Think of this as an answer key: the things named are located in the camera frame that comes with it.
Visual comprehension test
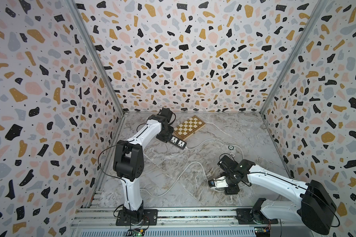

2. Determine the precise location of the black mounting plate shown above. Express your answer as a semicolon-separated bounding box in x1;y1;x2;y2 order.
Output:
236;208;279;225
116;208;158;227

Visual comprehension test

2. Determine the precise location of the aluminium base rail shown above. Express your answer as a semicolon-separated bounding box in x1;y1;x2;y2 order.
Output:
70;207;317;237

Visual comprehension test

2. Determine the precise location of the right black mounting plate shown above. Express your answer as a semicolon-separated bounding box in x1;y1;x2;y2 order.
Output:
236;208;279;225

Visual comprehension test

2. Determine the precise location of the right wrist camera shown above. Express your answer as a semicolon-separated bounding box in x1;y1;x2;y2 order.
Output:
217;154;238;172

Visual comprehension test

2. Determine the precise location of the wooden chessboard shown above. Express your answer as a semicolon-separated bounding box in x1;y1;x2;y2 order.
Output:
173;116;206;141

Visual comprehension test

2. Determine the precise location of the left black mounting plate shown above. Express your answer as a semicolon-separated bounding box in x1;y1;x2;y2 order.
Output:
116;208;158;227

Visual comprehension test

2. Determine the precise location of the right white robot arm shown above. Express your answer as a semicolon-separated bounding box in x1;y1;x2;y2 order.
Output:
208;156;338;235

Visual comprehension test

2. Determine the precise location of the white power cord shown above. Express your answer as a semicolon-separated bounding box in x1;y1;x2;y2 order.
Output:
139;119;245;198

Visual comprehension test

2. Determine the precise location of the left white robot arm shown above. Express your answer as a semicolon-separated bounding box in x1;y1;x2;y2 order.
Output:
108;108;175;224

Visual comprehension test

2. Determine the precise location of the black power strip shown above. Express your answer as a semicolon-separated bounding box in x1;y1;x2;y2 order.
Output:
169;135;187;150

